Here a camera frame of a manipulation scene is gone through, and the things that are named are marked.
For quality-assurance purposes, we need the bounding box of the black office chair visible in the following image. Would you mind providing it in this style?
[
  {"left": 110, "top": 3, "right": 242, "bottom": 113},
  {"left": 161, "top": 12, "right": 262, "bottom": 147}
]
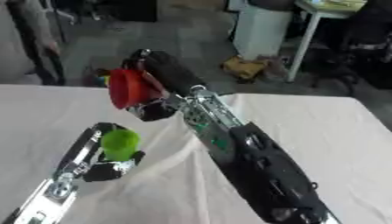
[{"left": 304, "top": 0, "right": 392, "bottom": 91}]

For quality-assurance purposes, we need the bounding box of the colourful toy pile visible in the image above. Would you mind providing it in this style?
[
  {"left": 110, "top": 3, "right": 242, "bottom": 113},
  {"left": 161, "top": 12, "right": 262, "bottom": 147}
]
[{"left": 80, "top": 67, "right": 112, "bottom": 88}]

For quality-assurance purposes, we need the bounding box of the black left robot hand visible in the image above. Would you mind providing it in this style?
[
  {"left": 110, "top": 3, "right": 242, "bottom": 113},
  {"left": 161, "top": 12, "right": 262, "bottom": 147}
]
[{"left": 52, "top": 122, "right": 147, "bottom": 184}]

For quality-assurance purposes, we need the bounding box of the white cabinet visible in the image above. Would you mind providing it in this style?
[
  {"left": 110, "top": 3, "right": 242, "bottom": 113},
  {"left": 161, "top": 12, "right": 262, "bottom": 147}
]
[{"left": 231, "top": 3, "right": 296, "bottom": 61}]

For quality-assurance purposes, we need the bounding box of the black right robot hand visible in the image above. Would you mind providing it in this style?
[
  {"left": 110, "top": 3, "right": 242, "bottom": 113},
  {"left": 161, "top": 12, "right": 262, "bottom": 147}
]
[{"left": 121, "top": 48, "right": 207, "bottom": 123}]

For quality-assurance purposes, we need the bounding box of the white table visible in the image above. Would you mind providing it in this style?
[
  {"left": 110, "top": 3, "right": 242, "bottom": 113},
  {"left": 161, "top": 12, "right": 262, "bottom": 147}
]
[{"left": 283, "top": 0, "right": 371, "bottom": 83}]

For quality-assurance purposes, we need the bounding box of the green plastic cup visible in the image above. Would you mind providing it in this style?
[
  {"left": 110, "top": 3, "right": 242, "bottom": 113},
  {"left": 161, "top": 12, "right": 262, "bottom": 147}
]
[{"left": 99, "top": 129, "right": 143, "bottom": 162}]

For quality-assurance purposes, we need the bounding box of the person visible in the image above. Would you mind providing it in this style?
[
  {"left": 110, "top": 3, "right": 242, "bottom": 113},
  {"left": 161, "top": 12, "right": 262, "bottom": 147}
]
[{"left": 3, "top": 0, "right": 69, "bottom": 87}]

